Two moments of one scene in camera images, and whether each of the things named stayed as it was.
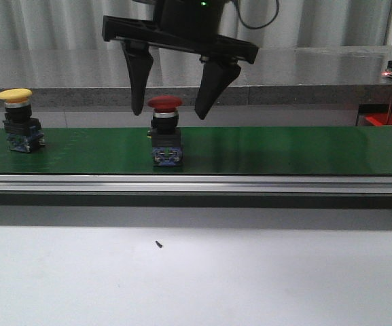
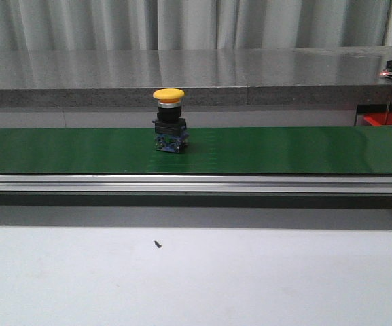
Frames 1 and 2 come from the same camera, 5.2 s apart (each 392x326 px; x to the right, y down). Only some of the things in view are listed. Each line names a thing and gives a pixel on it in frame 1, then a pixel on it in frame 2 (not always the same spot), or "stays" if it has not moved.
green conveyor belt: x=300 y=150 stays
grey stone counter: x=98 y=77 stays
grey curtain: x=37 y=25 stays
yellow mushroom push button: x=24 y=133 → x=170 y=129
